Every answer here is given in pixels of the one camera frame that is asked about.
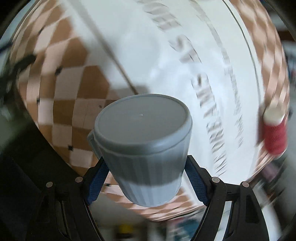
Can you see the red corrugated paper cup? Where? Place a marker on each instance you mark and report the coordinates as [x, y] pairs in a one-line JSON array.
[[274, 130]]

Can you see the checkered lettered tablecloth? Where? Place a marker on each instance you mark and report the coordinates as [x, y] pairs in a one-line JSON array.
[[223, 59]]

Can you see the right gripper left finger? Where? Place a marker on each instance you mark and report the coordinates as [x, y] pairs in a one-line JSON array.
[[69, 215]]

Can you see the grey plastic mug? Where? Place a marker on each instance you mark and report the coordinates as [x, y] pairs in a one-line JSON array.
[[144, 140]]

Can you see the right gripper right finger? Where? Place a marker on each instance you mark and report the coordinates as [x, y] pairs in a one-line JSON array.
[[246, 220]]

